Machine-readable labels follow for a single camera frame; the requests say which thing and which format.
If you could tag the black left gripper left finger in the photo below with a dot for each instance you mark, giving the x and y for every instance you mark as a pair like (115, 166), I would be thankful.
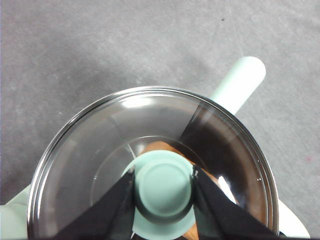
(107, 212)

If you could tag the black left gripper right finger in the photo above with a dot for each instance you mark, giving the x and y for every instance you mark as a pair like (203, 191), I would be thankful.
(220, 217)

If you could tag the glass lid with green knob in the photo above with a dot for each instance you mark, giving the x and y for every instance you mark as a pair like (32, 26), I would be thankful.
(163, 185)

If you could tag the brown potato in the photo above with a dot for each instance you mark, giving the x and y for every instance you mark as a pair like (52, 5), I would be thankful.
(160, 146)

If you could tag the green breakfast machine base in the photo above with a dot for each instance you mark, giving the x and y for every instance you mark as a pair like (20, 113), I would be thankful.
(292, 220)

